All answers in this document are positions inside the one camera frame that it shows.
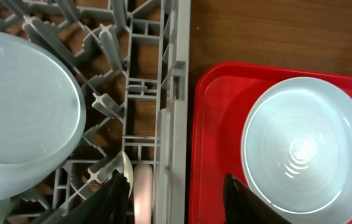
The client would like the grey plastic dishwasher rack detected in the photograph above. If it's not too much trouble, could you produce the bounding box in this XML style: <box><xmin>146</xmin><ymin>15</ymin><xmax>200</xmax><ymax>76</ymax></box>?
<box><xmin>0</xmin><ymin>0</ymin><xmax>191</xmax><ymax>223</ymax></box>

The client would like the white plastic fork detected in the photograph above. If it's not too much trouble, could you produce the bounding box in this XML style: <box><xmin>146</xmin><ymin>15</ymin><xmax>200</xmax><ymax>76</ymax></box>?
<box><xmin>133</xmin><ymin>164</ymin><xmax>153</xmax><ymax>224</ymax></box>

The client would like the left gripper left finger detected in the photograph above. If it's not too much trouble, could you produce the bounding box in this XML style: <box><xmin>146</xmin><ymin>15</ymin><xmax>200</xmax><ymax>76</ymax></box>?
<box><xmin>33</xmin><ymin>172</ymin><xmax>131</xmax><ymax>224</ymax></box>

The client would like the light blue round plate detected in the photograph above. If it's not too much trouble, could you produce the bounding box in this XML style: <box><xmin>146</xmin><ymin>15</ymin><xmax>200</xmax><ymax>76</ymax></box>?
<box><xmin>241</xmin><ymin>77</ymin><xmax>352</xmax><ymax>223</ymax></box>

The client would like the light blue bowl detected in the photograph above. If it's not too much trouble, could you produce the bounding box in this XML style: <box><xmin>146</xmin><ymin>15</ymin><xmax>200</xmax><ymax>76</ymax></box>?
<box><xmin>0</xmin><ymin>32</ymin><xmax>86</xmax><ymax>200</ymax></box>

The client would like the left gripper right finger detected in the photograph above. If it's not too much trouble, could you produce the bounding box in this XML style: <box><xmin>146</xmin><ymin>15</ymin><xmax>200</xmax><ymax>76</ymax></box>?
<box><xmin>223</xmin><ymin>173</ymin><xmax>290</xmax><ymax>224</ymax></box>

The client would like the red plastic serving tray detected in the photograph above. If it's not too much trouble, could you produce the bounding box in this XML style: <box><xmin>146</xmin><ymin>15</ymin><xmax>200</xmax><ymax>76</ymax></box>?
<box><xmin>188</xmin><ymin>62</ymin><xmax>352</xmax><ymax>223</ymax></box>

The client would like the white plastic spoon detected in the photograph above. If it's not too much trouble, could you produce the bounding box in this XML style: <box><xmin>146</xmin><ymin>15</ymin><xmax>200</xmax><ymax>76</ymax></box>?
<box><xmin>121</xmin><ymin>151</ymin><xmax>134</xmax><ymax>196</ymax></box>

